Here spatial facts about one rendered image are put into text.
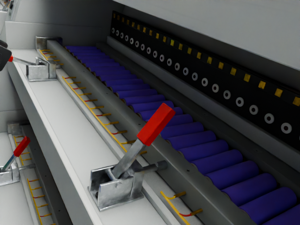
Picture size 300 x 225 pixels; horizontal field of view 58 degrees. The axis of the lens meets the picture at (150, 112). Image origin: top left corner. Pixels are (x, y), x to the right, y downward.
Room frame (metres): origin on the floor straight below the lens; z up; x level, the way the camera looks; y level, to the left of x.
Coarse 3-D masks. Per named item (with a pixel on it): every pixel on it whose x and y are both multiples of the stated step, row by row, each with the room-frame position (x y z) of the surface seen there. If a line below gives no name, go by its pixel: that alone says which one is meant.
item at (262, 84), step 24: (120, 24) 0.56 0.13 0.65; (144, 24) 0.49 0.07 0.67; (168, 48) 0.43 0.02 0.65; (192, 48) 0.39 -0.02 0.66; (192, 72) 0.39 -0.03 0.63; (216, 72) 0.35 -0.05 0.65; (240, 72) 0.32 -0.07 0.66; (216, 96) 0.35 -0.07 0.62; (240, 96) 0.32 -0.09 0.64; (264, 96) 0.30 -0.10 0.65; (288, 96) 0.28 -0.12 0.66; (264, 120) 0.30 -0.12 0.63; (288, 120) 0.28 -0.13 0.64; (288, 144) 0.27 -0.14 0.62
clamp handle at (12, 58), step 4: (12, 56) 0.37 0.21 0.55; (8, 60) 0.36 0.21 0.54; (12, 60) 0.37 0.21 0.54; (16, 60) 0.37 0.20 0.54; (20, 60) 0.37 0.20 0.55; (24, 60) 0.38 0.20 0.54; (36, 60) 0.39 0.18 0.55; (24, 64) 0.38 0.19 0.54; (28, 64) 0.38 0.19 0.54; (32, 64) 0.39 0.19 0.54; (36, 64) 0.39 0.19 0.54
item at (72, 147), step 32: (32, 32) 0.52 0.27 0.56; (64, 32) 0.56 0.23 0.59; (96, 32) 0.61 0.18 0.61; (32, 96) 0.34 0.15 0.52; (64, 96) 0.36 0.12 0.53; (192, 96) 0.38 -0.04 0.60; (64, 128) 0.28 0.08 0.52; (256, 128) 0.30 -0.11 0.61; (64, 160) 0.23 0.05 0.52; (96, 160) 0.24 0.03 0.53; (288, 160) 0.27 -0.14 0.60; (64, 192) 0.23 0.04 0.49; (96, 224) 0.17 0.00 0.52; (128, 224) 0.18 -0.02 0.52; (160, 224) 0.18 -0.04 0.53; (192, 224) 0.19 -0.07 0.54
